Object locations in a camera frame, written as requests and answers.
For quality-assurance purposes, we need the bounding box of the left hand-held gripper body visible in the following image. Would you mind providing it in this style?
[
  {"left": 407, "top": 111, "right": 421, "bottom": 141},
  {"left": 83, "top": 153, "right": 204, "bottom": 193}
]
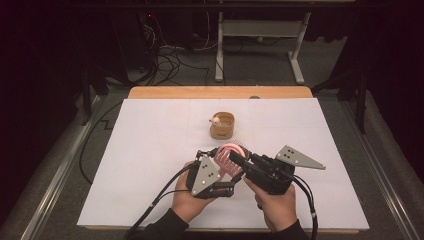
[{"left": 185, "top": 155, "right": 236, "bottom": 200}]

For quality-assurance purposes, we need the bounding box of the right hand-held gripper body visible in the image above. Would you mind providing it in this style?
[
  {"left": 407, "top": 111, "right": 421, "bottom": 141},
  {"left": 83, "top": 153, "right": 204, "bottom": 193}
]
[{"left": 244, "top": 144, "right": 327, "bottom": 196}]

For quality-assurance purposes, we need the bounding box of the pink hairbrush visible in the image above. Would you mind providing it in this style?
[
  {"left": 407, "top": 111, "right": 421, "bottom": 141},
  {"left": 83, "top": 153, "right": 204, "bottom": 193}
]
[{"left": 213, "top": 140, "right": 252, "bottom": 178}]

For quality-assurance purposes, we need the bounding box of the person's left hand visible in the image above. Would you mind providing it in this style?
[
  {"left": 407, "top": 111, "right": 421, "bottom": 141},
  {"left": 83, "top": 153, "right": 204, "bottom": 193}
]
[{"left": 171, "top": 161, "right": 215, "bottom": 224}]

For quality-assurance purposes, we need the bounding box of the person's right hand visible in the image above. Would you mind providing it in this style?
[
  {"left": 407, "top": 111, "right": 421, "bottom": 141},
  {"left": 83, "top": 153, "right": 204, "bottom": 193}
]
[{"left": 242, "top": 176, "right": 299, "bottom": 233}]

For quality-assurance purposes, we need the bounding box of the wooden cup with small figure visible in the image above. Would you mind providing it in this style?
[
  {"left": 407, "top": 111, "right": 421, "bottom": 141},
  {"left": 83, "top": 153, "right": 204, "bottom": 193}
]
[{"left": 208, "top": 111, "right": 236, "bottom": 141}]

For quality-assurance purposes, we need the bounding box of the white paper sheet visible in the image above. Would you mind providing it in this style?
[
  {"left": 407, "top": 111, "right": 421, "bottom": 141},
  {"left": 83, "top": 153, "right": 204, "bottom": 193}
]
[{"left": 76, "top": 97, "right": 371, "bottom": 231}]

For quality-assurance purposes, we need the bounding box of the wooden table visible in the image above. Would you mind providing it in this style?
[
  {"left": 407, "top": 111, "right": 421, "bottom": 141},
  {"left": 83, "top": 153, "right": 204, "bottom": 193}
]
[{"left": 76, "top": 85, "right": 371, "bottom": 235}]

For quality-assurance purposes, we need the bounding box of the dark metal stand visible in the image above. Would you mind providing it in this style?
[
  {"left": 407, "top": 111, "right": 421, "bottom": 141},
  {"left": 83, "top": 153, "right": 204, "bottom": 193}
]
[
  {"left": 81, "top": 65, "right": 110, "bottom": 127},
  {"left": 311, "top": 62, "right": 370, "bottom": 135}
]

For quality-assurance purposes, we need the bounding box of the right hand-held gripper cable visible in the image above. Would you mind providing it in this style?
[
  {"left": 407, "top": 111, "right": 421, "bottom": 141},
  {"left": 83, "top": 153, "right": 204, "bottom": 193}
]
[{"left": 291, "top": 174, "right": 320, "bottom": 240}]

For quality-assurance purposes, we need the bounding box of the hand-held gripper cable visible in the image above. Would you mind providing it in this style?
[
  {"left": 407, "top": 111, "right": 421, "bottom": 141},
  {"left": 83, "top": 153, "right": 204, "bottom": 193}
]
[
  {"left": 124, "top": 162, "right": 202, "bottom": 240},
  {"left": 291, "top": 174, "right": 320, "bottom": 240}
]

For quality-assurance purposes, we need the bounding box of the left hand-held gripper cable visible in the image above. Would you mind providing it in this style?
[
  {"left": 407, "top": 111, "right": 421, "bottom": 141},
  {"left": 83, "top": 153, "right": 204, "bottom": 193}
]
[{"left": 124, "top": 162, "right": 202, "bottom": 240}]

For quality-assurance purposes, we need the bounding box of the bundle of floor cables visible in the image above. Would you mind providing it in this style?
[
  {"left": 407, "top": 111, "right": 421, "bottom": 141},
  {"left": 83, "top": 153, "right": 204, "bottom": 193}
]
[{"left": 142, "top": 12, "right": 212, "bottom": 87}]

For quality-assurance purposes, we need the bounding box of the metal floor rail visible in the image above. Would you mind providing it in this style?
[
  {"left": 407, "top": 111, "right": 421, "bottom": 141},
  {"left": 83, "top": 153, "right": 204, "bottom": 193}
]
[
  {"left": 19, "top": 94, "right": 102, "bottom": 240},
  {"left": 339, "top": 99, "right": 424, "bottom": 240}
]

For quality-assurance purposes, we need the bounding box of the long black floor cable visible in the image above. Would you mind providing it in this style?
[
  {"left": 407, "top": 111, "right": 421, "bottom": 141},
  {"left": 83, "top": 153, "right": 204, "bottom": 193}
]
[{"left": 78, "top": 101, "right": 125, "bottom": 185}]

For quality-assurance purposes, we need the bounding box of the white metal table frame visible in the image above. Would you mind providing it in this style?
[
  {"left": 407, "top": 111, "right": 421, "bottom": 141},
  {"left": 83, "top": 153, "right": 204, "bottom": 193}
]
[{"left": 214, "top": 11, "right": 313, "bottom": 86}]

